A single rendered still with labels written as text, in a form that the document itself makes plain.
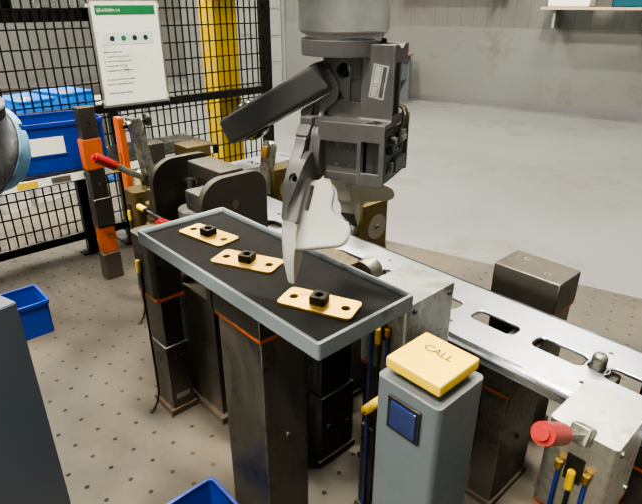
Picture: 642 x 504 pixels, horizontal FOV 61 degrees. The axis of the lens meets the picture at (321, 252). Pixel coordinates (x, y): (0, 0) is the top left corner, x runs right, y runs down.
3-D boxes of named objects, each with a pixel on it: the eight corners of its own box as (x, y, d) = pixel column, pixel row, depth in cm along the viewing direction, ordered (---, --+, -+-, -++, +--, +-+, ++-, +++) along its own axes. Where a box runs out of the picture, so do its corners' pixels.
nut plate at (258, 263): (285, 262, 66) (285, 253, 65) (270, 275, 63) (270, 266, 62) (226, 250, 69) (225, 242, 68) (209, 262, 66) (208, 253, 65)
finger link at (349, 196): (395, 233, 58) (382, 180, 50) (344, 224, 60) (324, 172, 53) (403, 210, 59) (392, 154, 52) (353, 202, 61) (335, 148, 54)
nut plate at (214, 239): (240, 239, 72) (240, 230, 72) (219, 248, 70) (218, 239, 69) (199, 224, 77) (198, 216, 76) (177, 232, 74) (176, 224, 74)
